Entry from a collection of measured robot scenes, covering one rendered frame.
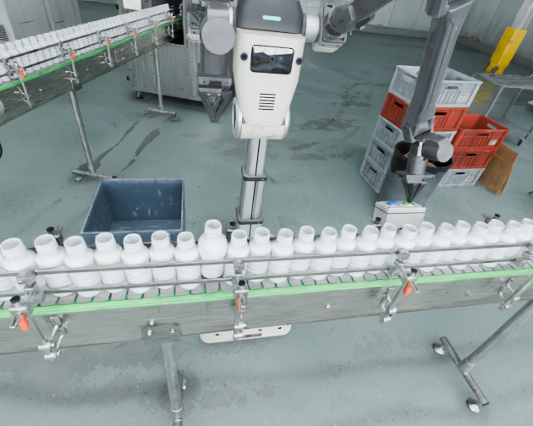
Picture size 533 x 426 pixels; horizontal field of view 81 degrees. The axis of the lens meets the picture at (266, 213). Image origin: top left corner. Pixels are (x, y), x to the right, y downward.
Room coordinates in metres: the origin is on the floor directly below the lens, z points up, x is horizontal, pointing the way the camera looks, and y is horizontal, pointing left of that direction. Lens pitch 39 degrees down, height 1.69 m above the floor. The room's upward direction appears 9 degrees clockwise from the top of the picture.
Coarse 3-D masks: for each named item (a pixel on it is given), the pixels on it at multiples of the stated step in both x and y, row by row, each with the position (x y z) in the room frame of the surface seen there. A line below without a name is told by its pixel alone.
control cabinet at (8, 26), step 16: (0, 0) 4.89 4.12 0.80; (16, 0) 5.15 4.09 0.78; (32, 0) 5.47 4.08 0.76; (0, 16) 4.89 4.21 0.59; (16, 16) 5.06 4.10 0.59; (32, 16) 5.37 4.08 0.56; (0, 32) 4.89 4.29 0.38; (16, 32) 4.96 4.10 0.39; (32, 32) 5.27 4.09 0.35; (48, 32) 5.63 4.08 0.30
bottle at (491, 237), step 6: (492, 222) 0.78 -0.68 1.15; (498, 222) 0.78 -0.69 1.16; (492, 228) 0.76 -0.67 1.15; (498, 228) 0.75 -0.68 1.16; (486, 234) 0.76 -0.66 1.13; (492, 234) 0.75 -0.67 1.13; (486, 240) 0.74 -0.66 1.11; (492, 240) 0.74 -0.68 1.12; (498, 240) 0.75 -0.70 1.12; (480, 252) 0.74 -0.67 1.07; (486, 252) 0.74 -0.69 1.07; (474, 258) 0.74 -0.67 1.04; (480, 258) 0.74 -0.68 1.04; (474, 264) 0.74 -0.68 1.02
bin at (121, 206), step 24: (96, 192) 0.89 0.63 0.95; (120, 192) 0.98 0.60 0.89; (144, 192) 1.01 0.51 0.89; (168, 192) 1.03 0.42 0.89; (96, 216) 0.82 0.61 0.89; (120, 216) 0.98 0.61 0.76; (144, 216) 1.00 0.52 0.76; (168, 216) 1.03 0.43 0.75; (120, 240) 0.70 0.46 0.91; (144, 240) 0.72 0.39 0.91
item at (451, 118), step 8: (392, 96) 2.97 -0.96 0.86; (384, 104) 3.02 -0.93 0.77; (392, 104) 2.94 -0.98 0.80; (400, 104) 3.10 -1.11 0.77; (408, 104) 2.75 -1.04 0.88; (384, 112) 2.99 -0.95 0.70; (392, 112) 2.90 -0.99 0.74; (400, 112) 2.81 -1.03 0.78; (440, 112) 3.14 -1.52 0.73; (448, 112) 2.83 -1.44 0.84; (456, 112) 2.86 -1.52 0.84; (464, 112) 2.89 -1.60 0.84; (392, 120) 2.86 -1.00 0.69; (400, 120) 2.77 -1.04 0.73; (440, 120) 2.81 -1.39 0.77; (448, 120) 2.84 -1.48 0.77; (456, 120) 2.87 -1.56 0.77; (400, 128) 2.73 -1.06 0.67; (440, 128) 2.81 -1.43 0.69; (448, 128) 2.85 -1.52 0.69; (456, 128) 2.89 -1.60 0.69
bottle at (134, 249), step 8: (128, 240) 0.49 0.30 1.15; (136, 240) 0.50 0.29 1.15; (128, 248) 0.46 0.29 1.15; (136, 248) 0.47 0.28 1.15; (144, 248) 0.49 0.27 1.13; (128, 256) 0.46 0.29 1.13; (136, 256) 0.47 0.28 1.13; (144, 256) 0.47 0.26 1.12; (128, 264) 0.45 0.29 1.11; (136, 264) 0.46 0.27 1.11; (144, 264) 0.47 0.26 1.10; (128, 272) 0.45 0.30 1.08; (136, 272) 0.46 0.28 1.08; (144, 272) 0.46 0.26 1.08; (128, 280) 0.46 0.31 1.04; (136, 280) 0.45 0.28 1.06; (144, 280) 0.46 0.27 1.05; (152, 280) 0.49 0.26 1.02; (136, 288) 0.45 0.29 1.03; (144, 288) 0.46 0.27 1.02
